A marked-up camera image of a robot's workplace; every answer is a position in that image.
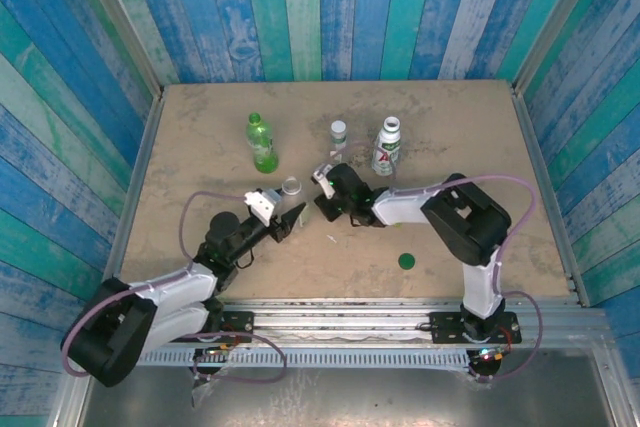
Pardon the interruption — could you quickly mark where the tall clear plastic bottle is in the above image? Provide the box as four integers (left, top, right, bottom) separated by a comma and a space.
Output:
281, 175, 314, 226

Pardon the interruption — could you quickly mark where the short clear plastic bottle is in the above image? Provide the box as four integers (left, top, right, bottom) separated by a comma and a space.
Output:
328, 119, 349, 159

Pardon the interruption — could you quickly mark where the white bottle with red print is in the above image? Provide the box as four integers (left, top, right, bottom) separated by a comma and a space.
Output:
370, 116, 404, 178

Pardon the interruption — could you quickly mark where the green plastic bottle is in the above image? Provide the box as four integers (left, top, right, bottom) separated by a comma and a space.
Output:
245, 112, 280, 175

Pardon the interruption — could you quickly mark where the steel sheet panel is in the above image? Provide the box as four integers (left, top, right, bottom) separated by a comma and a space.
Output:
74, 365, 617, 427

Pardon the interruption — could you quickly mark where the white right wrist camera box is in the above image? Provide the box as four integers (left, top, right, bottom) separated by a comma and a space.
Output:
311, 165, 336, 200

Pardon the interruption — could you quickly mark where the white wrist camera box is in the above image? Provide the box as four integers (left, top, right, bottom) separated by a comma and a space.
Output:
243, 188, 284, 224
311, 165, 336, 200

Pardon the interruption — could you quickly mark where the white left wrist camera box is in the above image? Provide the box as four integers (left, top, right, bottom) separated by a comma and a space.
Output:
243, 188, 284, 224

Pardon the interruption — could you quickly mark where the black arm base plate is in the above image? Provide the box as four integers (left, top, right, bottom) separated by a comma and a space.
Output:
430, 311, 522, 346
197, 311, 255, 344

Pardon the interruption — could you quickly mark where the aluminium rail frame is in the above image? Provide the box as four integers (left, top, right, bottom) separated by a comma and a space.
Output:
74, 296, 609, 348

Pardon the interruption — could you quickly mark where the aluminium table side rail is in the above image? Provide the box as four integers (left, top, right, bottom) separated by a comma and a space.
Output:
93, 94, 166, 307
509, 81, 591, 308

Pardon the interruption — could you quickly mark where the slotted grey cable duct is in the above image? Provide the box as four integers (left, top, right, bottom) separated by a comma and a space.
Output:
134, 349, 472, 369

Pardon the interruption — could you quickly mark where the aluminium corner post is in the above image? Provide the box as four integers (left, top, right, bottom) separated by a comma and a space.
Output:
513, 0, 615, 93
69, 0, 165, 98

